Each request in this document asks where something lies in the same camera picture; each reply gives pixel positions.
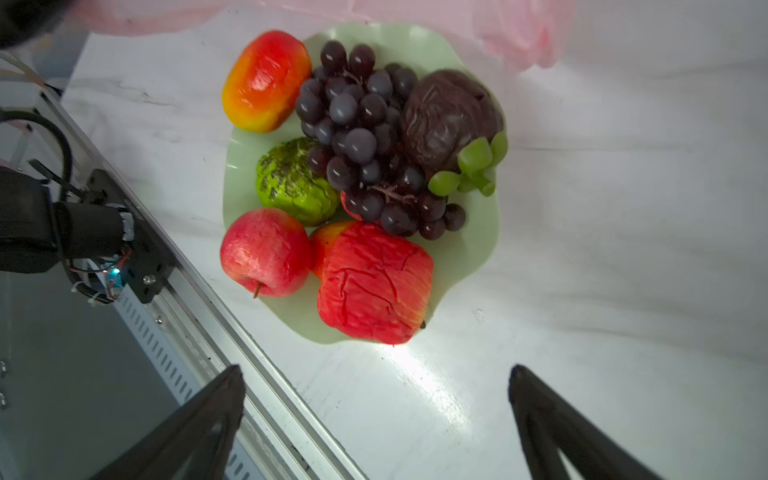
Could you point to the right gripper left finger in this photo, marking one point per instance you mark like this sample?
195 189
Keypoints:
192 443

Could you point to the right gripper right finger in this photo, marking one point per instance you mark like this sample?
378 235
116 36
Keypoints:
551 429

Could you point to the small red apple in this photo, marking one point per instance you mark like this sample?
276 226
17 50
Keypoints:
267 252

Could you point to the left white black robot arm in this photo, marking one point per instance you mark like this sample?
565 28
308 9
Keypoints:
41 228

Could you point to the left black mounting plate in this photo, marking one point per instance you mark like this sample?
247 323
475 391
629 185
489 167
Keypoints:
143 264

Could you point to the orange red mango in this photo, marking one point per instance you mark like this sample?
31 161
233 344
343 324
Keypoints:
321 242

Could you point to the green custard apple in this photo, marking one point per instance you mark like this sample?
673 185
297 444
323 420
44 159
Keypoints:
285 181

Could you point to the small red strawberry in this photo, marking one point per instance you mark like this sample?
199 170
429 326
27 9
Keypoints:
350 203

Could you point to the dark brown mangosteen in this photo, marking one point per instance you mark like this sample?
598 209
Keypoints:
454 130

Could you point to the dark purple grape bunch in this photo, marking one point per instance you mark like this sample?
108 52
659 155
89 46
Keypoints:
353 110

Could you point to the red yellow mango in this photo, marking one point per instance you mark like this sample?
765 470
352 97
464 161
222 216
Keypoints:
263 85

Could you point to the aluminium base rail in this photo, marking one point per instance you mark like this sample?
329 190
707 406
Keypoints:
195 341

